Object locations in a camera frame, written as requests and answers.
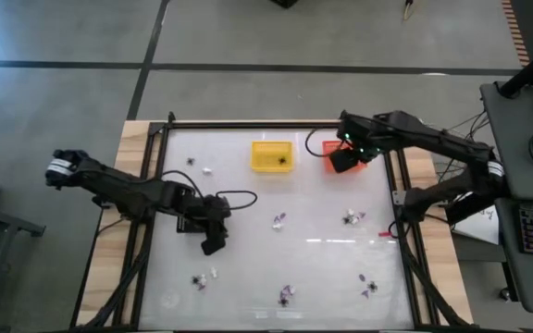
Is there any yellow plastic basket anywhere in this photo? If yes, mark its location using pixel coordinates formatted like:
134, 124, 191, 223
251, 140, 294, 174

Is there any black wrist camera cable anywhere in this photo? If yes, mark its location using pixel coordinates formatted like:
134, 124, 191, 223
160, 169, 259, 212
304, 128, 341, 159

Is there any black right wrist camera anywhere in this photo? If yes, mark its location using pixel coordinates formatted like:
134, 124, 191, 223
329, 147, 363, 175

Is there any white paper sheet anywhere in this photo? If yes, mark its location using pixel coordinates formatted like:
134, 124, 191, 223
451, 203, 502, 246

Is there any black aluminium rig frame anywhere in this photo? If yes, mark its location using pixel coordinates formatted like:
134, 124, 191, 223
69, 109, 474, 333

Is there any black diagonal pole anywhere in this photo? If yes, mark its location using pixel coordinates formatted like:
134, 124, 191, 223
497, 35, 533, 99

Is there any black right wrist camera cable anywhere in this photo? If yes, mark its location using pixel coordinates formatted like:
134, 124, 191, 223
304, 128, 341, 159

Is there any black left wrist camera cable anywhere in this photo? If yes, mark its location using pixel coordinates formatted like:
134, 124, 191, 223
160, 169, 259, 212

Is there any orange plastic basket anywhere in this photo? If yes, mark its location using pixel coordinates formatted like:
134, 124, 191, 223
321, 140, 368, 174

